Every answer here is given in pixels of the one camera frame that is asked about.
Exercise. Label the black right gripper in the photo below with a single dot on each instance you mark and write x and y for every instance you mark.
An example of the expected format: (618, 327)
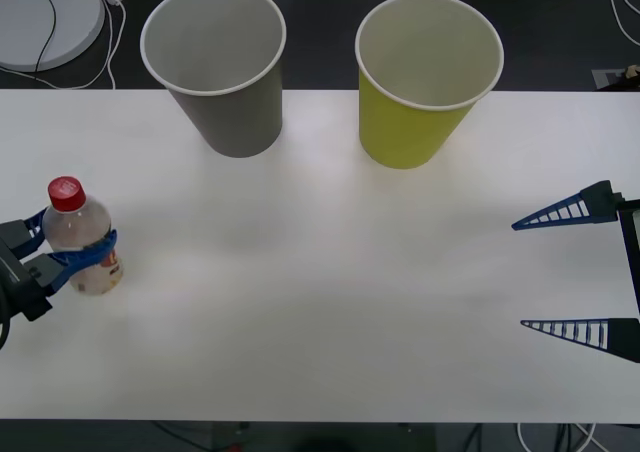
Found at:
(634, 262)

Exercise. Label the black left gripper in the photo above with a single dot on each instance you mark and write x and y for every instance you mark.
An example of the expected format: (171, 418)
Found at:
(20, 292)

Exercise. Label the clear bottle with red cap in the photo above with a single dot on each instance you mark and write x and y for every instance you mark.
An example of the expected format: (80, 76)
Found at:
(75, 222)

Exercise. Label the grey floor socket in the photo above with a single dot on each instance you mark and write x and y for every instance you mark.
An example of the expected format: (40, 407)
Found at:
(607, 77)

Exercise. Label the round white disc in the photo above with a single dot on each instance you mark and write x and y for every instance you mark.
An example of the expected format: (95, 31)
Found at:
(70, 17)

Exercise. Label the grey plastic bin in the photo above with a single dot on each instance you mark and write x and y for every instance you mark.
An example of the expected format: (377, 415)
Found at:
(240, 122)

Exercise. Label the yellow-green plastic bin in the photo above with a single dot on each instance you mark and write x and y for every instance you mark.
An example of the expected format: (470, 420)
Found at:
(400, 132)

